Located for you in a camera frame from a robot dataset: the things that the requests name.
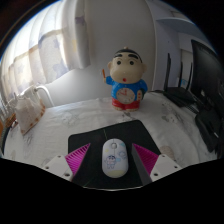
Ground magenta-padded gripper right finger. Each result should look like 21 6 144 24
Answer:
130 143 183 186

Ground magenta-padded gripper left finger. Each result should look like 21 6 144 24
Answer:
42 143 92 186

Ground white printed tablecloth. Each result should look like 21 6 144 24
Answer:
3 91 219 168

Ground cartoon boy clock figure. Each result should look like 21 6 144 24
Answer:
102 46 149 112

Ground white sheer printed curtain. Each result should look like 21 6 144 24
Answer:
0 0 91 101

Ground white wall shelf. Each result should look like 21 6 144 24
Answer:
155 16 198 34

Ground black router with antennas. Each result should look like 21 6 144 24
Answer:
162 52 198 108

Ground black mouse pad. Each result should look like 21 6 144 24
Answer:
67 119 161 190

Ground black monitor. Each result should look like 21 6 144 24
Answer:
190 39 224 154

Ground white cartoon print computer mouse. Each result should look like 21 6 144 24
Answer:
101 138 128 179

